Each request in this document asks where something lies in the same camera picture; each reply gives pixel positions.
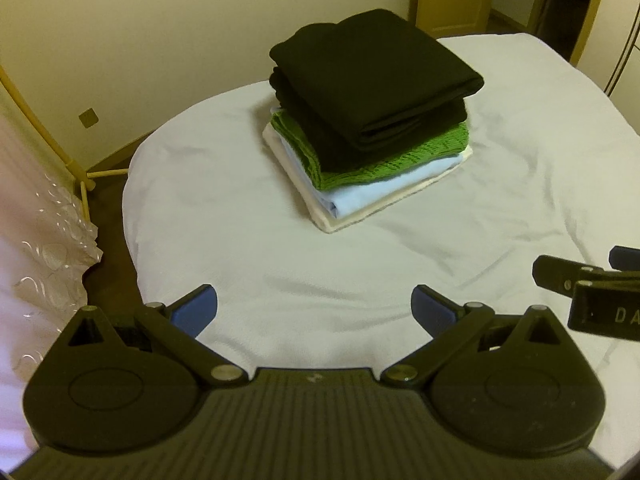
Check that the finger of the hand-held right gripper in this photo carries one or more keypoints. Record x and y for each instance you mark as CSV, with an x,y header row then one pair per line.
x,y
627,259
560,272

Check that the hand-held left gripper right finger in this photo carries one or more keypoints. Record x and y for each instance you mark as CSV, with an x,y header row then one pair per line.
x,y
430,306

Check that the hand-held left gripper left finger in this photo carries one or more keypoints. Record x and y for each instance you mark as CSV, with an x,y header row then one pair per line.
x,y
197,310

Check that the black garment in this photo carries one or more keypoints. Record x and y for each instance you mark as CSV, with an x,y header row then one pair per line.
x,y
330,150
370,60

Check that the white bed cover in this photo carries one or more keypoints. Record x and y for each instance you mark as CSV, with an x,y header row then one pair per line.
x,y
300,270

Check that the folded light blue garment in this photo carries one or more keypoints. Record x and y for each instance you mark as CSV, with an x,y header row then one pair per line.
x,y
370,195

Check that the folded white garment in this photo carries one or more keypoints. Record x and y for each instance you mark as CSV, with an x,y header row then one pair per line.
x,y
322,222

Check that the folded green knitted sweater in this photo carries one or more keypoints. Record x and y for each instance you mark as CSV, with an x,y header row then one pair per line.
x,y
400,160

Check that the clear bubble wrap sheet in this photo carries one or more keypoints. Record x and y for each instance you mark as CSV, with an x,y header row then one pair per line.
x,y
55,255

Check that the folded black garment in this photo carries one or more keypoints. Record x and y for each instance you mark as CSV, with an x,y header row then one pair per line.
x,y
330,150

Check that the beige panelled wardrobe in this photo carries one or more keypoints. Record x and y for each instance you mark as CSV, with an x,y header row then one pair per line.
x,y
625,60

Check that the yellow wooden frame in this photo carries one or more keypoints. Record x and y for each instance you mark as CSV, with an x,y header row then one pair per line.
x,y
76,169

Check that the wall socket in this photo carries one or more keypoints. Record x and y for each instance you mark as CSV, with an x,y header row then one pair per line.
x,y
88,117

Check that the wooden door frame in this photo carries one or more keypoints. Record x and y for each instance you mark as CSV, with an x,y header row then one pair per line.
x,y
592,10

